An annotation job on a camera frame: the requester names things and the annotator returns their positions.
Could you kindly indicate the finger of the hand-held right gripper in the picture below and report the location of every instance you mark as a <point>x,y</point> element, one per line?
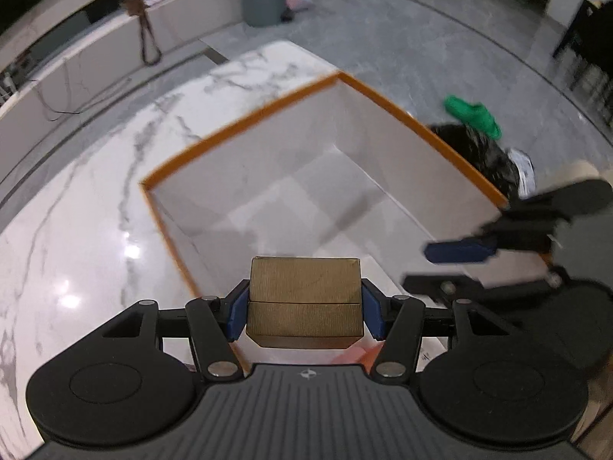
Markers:
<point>459,250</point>
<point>440,287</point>

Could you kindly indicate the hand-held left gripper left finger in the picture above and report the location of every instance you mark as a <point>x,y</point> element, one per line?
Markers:
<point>238,311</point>

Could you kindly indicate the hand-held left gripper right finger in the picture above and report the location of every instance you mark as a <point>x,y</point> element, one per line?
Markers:
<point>372,311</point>

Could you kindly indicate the brown wooden block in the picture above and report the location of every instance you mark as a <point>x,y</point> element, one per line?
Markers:
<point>301,292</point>

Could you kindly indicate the black trash bag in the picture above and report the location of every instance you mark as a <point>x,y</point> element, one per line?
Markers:
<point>479,158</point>

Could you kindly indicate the white slipper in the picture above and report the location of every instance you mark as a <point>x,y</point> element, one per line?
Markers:
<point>523,170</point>

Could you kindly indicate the green slipper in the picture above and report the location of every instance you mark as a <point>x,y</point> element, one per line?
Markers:
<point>474,115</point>

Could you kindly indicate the black chair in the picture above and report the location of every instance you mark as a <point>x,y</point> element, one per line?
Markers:
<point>586,43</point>

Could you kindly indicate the white low cabinet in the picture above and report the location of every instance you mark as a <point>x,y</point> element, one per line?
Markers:
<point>110,43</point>

